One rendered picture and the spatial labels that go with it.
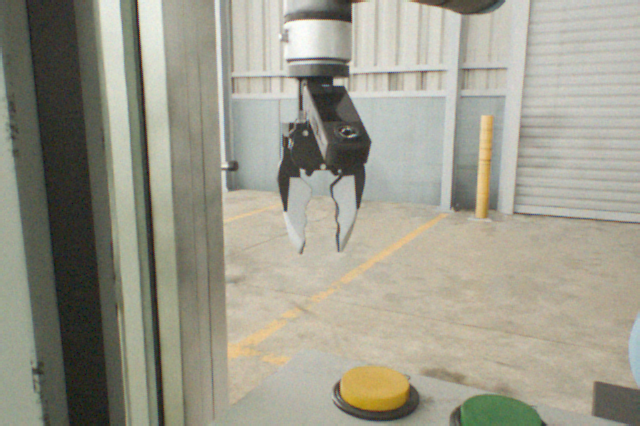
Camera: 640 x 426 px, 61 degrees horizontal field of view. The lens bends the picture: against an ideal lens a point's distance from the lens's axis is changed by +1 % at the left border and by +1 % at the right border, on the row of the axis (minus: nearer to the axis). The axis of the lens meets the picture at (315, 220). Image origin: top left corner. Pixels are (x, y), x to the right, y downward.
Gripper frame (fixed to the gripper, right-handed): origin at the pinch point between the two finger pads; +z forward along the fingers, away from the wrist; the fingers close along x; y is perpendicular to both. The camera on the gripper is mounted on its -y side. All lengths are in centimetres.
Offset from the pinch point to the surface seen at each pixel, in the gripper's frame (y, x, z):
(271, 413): -32.1, 9.6, 1.3
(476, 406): -35.1, -1.0, 0.3
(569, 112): 411, -330, -11
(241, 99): 666, -35, -28
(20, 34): -38.7, 18.4, -17.7
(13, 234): -39.0, 19.3, -11.0
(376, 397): -33.2, 4.0, 0.3
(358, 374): -30.6, 4.2, 0.3
